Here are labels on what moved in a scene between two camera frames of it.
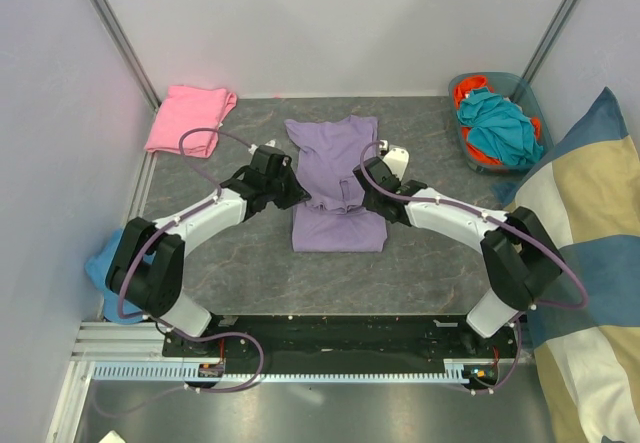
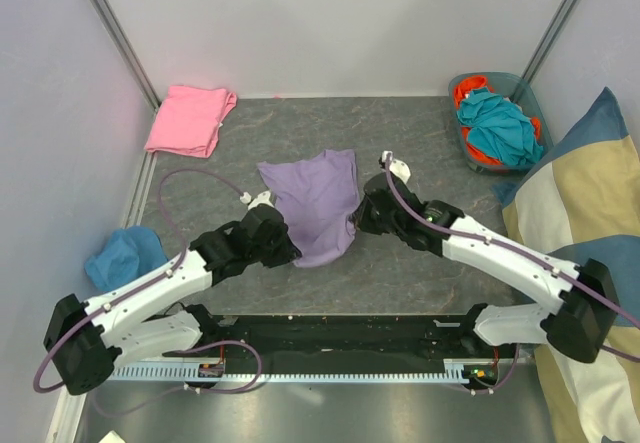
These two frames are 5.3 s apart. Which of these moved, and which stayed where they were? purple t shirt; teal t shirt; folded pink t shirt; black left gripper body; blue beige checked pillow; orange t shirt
Moved: black left gripper body; purple t shirt
Stayed: blue beige checked pillow; orange t shirt; teal t shirt; folded pink t shirt
